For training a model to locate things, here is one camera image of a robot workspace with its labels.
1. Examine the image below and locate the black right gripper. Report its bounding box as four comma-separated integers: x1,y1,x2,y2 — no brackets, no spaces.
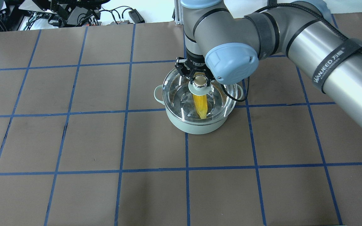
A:
175,57,214,87

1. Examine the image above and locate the yellow corn cob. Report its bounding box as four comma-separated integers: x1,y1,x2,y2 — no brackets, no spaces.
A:
192,94,208,120

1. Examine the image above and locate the glass pot lid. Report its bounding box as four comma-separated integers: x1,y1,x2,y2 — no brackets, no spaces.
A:
162,67,240,122

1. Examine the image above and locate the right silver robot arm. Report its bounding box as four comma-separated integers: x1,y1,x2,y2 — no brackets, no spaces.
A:
175,0,362,128

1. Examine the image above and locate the pale green electric pot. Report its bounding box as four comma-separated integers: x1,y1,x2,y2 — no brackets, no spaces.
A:
153,68,244,135

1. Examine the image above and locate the black power adapter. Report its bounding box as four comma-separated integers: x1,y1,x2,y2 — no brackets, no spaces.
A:
128,9,145,24

